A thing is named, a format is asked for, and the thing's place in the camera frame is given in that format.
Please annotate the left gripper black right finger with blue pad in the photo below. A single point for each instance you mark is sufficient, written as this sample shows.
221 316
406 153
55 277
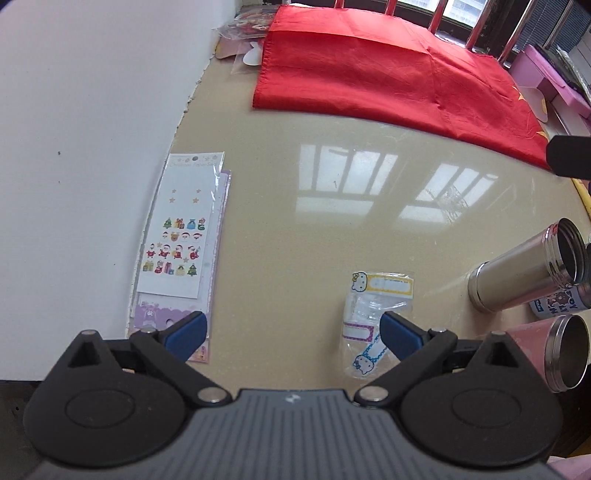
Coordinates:
478 404

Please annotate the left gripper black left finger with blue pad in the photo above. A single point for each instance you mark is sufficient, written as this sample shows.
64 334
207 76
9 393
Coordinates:
109 403

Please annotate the pink steel cup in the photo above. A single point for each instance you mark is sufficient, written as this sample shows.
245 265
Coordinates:
558 348

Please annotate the blue white printed cup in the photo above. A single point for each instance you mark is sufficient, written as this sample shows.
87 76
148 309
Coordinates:
570 301

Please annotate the silver steel thermos cup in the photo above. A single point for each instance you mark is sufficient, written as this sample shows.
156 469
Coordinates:
551 261

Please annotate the purple sticker sheet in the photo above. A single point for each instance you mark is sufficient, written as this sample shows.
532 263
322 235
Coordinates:
158 311

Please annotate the clear bag of name labels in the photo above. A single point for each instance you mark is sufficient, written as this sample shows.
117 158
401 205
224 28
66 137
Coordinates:
364 354

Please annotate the Christmas sticker sheet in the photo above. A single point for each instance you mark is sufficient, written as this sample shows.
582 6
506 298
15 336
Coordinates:
180 218

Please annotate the black object at right edge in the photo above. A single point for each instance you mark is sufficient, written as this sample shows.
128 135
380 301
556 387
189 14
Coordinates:
570 156

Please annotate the pink cardboard box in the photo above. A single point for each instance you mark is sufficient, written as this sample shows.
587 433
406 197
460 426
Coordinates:
531 70

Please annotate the red cloth flag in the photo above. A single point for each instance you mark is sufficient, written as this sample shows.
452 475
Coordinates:
368 65

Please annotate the packaged stickers pile in corner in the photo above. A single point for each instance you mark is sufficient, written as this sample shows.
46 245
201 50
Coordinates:
241 40

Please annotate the red window railing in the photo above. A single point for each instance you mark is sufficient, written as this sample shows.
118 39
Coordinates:
496 30

